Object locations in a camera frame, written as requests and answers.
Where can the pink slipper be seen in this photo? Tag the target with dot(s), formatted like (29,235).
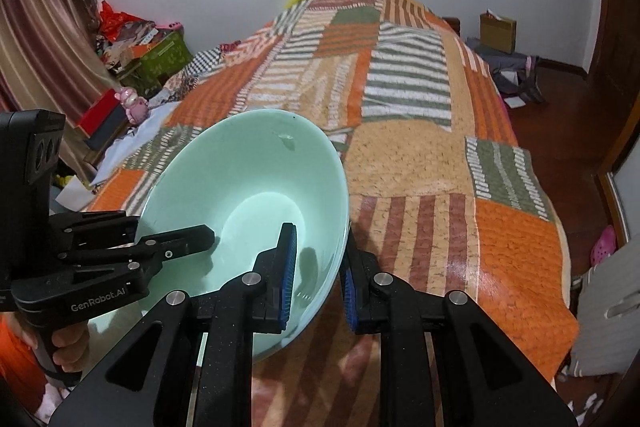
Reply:
(604,247)

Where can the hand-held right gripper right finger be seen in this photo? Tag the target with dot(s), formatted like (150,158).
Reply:
(350,297)

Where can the orange patchwork blanket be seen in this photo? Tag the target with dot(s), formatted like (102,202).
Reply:
(425,157)

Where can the silvery white cloth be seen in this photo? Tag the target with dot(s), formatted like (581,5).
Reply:
(145,122)

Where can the wooden door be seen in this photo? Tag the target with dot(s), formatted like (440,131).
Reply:
(615,32)

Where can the person's left hand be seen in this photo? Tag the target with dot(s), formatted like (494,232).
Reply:
(70,349)

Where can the red plastic bag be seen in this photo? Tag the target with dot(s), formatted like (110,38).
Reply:
(112,22)

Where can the pink toy figure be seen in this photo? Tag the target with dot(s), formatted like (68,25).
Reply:
(132,107)

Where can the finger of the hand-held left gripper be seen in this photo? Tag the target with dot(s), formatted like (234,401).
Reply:
(185,241)
(95,229)

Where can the white paper sheet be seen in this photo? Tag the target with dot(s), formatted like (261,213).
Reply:
(514,102)

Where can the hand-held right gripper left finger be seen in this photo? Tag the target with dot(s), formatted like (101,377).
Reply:
(287,277)

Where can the red box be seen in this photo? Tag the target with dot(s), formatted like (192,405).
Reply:
(100,112)

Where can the green box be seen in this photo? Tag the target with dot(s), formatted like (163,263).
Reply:
(165,57)

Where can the brown paper bag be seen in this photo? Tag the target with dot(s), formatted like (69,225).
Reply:
(497,34)

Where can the yellow toy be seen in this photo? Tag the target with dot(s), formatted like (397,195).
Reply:
(65,180)

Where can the pile of grey clothes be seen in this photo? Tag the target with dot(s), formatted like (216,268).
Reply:
(515,67)

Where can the dark blue box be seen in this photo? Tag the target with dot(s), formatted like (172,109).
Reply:
(102,138)

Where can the green bowl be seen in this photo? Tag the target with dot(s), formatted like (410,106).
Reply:
(240,167)

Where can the pile of printed packages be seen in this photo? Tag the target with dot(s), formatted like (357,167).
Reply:
(125,49)

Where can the white plastic chair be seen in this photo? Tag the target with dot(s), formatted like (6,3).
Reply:
(610,307)

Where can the checkered patchwork quilt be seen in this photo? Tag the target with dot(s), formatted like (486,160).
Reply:
(205,59)

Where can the striped brown curtain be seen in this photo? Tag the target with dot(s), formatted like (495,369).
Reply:
(40,32)

